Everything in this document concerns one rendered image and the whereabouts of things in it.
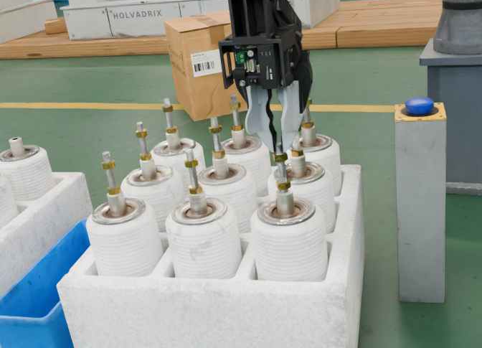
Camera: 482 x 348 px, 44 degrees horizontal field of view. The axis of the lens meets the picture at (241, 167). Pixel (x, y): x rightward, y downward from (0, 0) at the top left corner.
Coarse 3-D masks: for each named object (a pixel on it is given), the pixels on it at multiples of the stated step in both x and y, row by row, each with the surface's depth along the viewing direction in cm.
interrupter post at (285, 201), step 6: (276, 192) 75; (288, 192) 74; (276, 198) 75; (282, 198) 74; (288, 198) 74; (282, 204) 75; (288, 204) 75; (282, 210) 75; (288, 210) 75; (294, 210) 76
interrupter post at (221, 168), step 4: (224, 156) 88; (212, 160) 89; (216, 160) 88; (220, 160) 88; (224, 160) 88; (216, 164) 88; (220, 164) 88; (224, 164) 88; (216, 168) 88; (220, 168) 88; (224, 168) 88; (228, 168) 89; (216, 172) 89; (220, 172) 88; (224, 172) 89; (228, 172) 89; (216, 176) 89; (220, 176) 89; (224, 176) 89
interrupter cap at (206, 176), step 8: (208, 168) 92; (232, 168) 91; (240, 168) 91; (200, 176) 90; (208, 176) 90; (232, 176) 88; (240, 176) 88; (208, 184) 87; (216, 184) 86; (224, 184) 86
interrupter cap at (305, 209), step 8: (272, 200) 79; (296, 200) 78; (304, 200) 78; (264, 208) 77; (272, 208) 77; (296, 208) 77; (304, 208) 76; (312, 208) 75; (264, 216) 75; (272, 216) 75; (280, 216) 75; (288, 216) 75; (296, 216) 74; (304, 216) 74; (312, 216) 74; (272, 224) 73; (280, 224) 73; (288, 224) 73; (296, 224) 73
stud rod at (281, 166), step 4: (276, 144) 72; (280, 144) 72; (276, 148) 73; (280, 148) 72; (276, 152) 73; (280, 152) 73; (280, 164) 73; (284, 164) 74; (280, 168) 74; (284, 168) 74; (280, 172) 74; (284, 172) 74; (280, 176) 74; (284, 176) 74; (280, 180) 74; (284, 180) 74; (284, 192) 75
